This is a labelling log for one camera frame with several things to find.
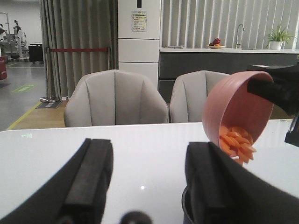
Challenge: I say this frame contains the chrome faucet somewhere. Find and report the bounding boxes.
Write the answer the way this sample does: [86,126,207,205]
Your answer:
[235,23,245,49]

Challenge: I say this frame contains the white refrigerator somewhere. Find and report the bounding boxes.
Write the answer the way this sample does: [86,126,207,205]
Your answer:
[117,0,161,86]

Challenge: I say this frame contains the red bin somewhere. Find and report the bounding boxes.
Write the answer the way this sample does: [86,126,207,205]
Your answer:
[0,56,7,80]

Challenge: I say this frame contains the fruit plate on counter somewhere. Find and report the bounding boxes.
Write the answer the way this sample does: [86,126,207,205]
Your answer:
[207,38,225,49]

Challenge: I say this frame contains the orange sliced ham pieces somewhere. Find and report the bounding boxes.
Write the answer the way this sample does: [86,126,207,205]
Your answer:
[219,126,256,166]

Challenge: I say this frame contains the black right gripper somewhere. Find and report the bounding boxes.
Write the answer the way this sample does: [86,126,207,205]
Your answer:
[247,63,299,146]

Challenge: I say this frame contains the grey upholstered chair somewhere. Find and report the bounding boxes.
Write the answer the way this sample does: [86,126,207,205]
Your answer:
[64,70,169,127]
[169,70,229,123]

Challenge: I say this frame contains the dark blue saucepan purple handle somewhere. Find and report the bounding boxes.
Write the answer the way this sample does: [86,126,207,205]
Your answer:
[181,186,198,224]

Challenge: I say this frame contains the grey curtain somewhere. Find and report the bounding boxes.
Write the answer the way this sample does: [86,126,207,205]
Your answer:
[40,0,118,99]

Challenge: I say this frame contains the grey kitchen counter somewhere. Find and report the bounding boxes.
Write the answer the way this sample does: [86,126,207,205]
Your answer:
[158,48,299,103]

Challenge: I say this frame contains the red barrier belt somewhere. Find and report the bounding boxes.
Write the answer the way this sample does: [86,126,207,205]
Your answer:
[50,48,109,52]

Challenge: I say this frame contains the barrier stanchion post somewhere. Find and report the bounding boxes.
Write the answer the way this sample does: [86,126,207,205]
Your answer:
[40,47,60,103]

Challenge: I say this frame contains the right grey upholstered chair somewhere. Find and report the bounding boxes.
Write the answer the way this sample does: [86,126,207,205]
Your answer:
[169,70,229,123]

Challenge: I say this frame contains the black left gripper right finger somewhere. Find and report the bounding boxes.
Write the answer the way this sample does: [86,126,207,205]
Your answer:
[186,142,299,224]

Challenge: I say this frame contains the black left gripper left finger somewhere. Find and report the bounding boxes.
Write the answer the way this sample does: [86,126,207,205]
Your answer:
[0,139,114,224]

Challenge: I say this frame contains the pink plastic bowl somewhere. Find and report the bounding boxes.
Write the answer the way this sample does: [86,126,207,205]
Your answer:
[202,71,273,145]

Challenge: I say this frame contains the left grey upholstered chair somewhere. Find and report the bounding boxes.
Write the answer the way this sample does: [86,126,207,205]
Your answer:
[64,70,169,127]

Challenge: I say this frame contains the potted green plant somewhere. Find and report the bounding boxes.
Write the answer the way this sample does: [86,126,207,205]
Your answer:
[264,23,297,50]

